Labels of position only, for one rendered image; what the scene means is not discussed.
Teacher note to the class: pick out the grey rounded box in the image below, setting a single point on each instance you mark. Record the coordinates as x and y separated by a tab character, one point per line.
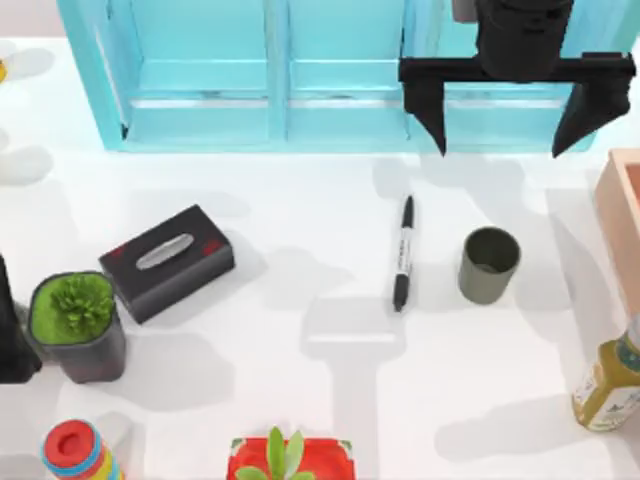
462	10

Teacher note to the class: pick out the salmon-coloured box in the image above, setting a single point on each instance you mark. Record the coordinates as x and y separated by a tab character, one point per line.
617	220

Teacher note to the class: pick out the black marker pen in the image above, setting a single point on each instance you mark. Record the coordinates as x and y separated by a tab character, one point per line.
403	255

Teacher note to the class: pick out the grey-green cup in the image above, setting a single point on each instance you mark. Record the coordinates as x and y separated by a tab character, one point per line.
487	270

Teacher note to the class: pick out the light blue rack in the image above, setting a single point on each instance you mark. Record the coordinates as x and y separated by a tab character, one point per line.
215	75

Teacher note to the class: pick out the yellow-green bottle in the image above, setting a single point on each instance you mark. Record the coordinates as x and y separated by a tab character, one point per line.
610	380

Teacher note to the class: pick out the black tissue box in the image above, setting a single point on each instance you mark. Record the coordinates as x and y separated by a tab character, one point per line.
167	262

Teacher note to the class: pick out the succulent in red pot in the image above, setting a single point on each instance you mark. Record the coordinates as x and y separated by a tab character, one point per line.
295	457

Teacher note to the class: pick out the green plant in dark pot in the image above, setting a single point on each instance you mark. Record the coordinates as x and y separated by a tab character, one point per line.
75	320

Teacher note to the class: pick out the yellow object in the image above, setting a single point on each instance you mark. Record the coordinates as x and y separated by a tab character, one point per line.
2	71

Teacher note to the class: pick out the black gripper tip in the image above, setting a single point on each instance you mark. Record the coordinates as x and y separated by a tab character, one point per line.
12	330

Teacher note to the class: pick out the stack of coloured rings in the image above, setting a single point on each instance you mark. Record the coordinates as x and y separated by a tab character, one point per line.
75	452

